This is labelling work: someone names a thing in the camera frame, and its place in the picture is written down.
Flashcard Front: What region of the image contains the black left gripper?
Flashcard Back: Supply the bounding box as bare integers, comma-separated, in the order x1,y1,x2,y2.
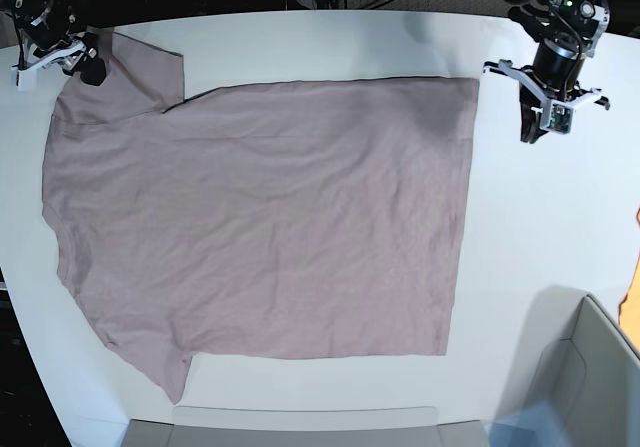
519,39,583,143

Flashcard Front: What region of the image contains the blue translucent object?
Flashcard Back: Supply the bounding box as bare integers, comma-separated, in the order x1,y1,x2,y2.
486,401,571,447

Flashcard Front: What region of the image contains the grey bin at right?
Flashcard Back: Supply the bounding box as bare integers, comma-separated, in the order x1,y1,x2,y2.
527,295,639,446

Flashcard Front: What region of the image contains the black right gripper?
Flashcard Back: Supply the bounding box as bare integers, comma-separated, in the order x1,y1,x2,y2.
58,34,107,87

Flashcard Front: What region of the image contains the orange object at right edge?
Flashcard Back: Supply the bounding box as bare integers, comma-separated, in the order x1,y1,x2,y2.
617,205,640,327

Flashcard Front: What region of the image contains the grey bin at bottom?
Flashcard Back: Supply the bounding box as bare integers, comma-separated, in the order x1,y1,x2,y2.
122,406,489,446

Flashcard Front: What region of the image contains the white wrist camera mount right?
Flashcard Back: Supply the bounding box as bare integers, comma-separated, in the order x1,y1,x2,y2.
12,41,73,91

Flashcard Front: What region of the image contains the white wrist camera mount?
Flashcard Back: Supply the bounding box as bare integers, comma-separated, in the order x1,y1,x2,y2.
12,41,73,91
483,59,611,135

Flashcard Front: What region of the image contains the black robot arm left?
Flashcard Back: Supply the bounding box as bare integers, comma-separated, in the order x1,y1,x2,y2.
509,0,610,144

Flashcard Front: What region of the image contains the grey bin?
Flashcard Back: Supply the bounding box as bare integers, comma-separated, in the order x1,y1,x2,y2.
527,295,639,446
122,406,489,446

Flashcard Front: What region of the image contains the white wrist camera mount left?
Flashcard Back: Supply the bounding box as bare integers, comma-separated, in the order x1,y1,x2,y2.
483,59,611,135

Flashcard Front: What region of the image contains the mauve pink T-shirt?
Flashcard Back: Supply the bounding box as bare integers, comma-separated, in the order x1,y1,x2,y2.
42,34,479,402

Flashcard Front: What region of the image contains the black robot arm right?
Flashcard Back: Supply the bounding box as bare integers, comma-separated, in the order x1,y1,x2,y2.
1,0,106,91

